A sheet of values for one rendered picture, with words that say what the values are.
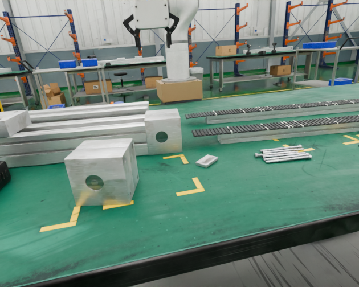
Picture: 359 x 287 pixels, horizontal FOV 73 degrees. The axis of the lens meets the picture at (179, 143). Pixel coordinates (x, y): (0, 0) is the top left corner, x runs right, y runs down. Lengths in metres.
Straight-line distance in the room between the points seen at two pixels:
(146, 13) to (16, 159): 0.52
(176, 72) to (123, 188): 0.93
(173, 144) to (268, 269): 0.68
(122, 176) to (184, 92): 0.89
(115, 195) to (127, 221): 0.06
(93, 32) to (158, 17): 7.64
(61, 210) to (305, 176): 0.47
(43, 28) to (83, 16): 1.21
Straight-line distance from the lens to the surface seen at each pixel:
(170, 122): 0.60
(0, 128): 0.70
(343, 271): 1.19
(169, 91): 1.25
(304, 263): 1.16
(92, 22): 8.43
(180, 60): 1.29
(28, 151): 0.70
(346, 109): 1.07
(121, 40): 8.36
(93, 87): 5.66
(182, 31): 1.30
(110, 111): 0.81
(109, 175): 0.43
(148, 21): 0.79
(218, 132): 0.67
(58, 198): 0.53
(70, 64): 3.80
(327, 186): 0.53
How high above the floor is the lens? 1.04
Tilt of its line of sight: 22 degrees down
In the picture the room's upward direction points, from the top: 4 degrees counter-clockwise
